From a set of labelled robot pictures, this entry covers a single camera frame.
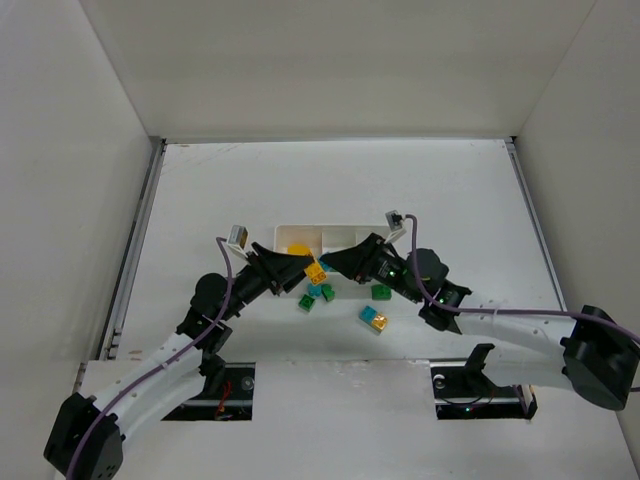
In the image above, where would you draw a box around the small green lego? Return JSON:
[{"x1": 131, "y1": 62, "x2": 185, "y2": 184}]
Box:
[
  {"x1": 321, "y1": 284, "x2": 335, "y2": 302},
  {"x1": 298, "y1": 294, "x2": 316, "y2": 312}
]

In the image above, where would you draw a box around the large yellow lego brick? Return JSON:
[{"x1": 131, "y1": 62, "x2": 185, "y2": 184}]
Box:
[{"x1": 304, "y1": 260, "x2": 327, "y2": 285}]

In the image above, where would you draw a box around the yellow rounded lego piece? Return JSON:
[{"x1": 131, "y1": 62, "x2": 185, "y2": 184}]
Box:
[{"x1": 287, "y1": 243, "x2": 313, "y2": 256}]

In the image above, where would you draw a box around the blue lego brick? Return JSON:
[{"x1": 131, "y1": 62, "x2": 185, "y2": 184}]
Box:
[{"x1": 307, "y1": 283, "x2": 322, "y2": 298}]

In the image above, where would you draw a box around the blue rounded lego piece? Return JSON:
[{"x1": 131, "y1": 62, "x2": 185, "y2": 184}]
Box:
[{"x1": 318, "y1": 259, "x2": 333, "y2": 273}]

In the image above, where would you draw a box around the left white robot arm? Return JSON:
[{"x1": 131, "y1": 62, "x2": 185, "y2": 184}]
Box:
[{"x1": 44, "y1": 243, "x2": 313, "y2": 479}]

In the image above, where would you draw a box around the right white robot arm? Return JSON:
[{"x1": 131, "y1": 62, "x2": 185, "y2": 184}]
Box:
[{"x1": 321, "y1": 234, "x2": 639, "y2": 411}]

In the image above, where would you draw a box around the green square lego right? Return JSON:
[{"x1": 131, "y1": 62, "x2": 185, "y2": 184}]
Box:
[{"x1": 371, "y1": 284, "x2": 392, "y2": 301}]

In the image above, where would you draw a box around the white three-compartment container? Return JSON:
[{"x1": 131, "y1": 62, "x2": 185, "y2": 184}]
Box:
[{"x1": 274, "y1": 224, "x2": 390, "y2": 257}]

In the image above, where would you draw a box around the blue and yellow lego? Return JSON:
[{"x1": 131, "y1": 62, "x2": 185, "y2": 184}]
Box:
[{"x1": 358, "y1": 306, "x2": 389, "y2": 333}]

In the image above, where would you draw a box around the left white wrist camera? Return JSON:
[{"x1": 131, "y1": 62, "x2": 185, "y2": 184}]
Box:
[{"x1": 226, "y1": 225, "x2": 249, "y2": 259}]

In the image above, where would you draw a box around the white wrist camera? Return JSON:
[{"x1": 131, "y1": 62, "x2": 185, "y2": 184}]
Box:
[
  {"x1": 226, "y1": 225, "x2": 249, "y2": 259},
  {"x1": 385, "y1": 210, "x2": 406, "y2": 244}
]

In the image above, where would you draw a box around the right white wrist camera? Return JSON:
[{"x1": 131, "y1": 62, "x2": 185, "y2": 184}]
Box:
[{"x1": 385, "y1": 210, "x2": 406, "y2": 244}]

